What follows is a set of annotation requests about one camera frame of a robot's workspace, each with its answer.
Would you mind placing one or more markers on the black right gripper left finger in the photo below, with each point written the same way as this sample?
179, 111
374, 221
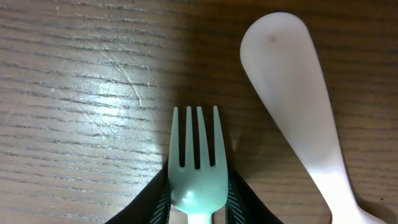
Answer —
151, 206

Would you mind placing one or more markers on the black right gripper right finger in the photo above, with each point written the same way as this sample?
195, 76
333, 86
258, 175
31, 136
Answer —
244, 206

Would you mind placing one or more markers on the pale green plastic fork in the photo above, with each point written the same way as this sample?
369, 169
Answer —
199, 193

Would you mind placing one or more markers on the white plastic spoon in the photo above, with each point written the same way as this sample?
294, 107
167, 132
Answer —
279, 57

